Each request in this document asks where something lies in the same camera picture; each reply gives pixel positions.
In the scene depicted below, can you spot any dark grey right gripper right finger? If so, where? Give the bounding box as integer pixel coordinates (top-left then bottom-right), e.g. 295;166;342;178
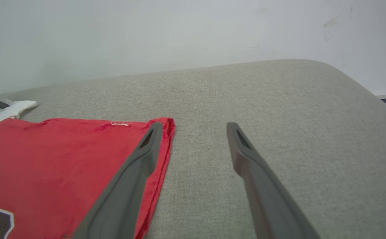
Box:
226;122;321;239

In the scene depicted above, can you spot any grey fabric sofa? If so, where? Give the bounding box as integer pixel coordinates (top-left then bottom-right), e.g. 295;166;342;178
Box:
0;59;386;239

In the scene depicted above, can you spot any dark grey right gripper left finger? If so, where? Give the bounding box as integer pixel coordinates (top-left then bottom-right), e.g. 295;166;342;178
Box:
72;121;163;239

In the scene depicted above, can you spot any red white basketball jersey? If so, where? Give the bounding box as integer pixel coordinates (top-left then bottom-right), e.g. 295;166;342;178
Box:
0;100;176;239

